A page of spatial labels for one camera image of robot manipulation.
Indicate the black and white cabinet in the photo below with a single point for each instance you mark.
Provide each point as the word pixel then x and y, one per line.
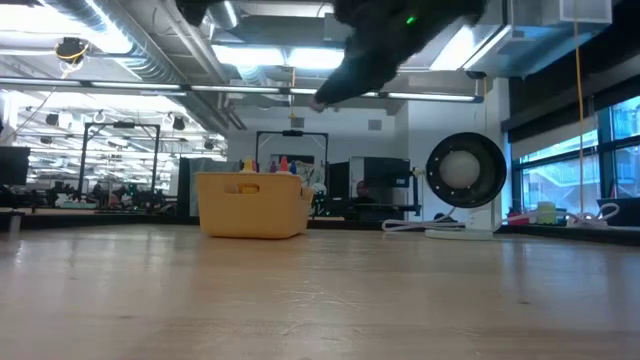
pixel 385 172

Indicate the yellow food colouring bottle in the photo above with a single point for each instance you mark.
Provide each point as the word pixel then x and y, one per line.
pixel 248 166

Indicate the grey partition panel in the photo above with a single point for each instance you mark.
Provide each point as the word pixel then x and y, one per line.
pixel 187 190

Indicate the red box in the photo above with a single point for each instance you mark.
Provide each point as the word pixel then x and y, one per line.
pixel 520 219

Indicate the white cylindrical spot lamp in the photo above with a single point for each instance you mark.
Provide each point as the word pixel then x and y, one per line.
pixel 465 170

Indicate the person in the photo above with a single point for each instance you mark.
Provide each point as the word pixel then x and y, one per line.
pixel 362 190

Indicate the purple food colouring bottle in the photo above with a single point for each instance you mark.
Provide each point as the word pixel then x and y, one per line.
pixel 273 168

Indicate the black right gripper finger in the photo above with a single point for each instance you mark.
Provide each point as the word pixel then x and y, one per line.
pixel 355 82

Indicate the yellow plastic bin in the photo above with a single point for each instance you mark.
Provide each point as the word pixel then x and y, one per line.
pixel 260 215

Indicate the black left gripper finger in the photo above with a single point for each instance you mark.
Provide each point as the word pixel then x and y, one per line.
pixel 200 10

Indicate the blue food colouring bottle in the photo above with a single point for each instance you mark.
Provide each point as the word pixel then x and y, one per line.
pixel 293 169

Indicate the black rig frame with camera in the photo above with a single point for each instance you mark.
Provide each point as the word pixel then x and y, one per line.
pixel 292 133

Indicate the silver ventilation duct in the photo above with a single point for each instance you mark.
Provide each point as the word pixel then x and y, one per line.
pixel 222 12

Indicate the green box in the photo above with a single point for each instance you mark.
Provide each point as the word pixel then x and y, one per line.
pixel 547 212

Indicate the red food colouring bottle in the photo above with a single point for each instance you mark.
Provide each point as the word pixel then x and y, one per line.
pixel 283 165

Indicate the black monitor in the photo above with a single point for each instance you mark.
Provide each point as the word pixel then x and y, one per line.
pixel 13 165

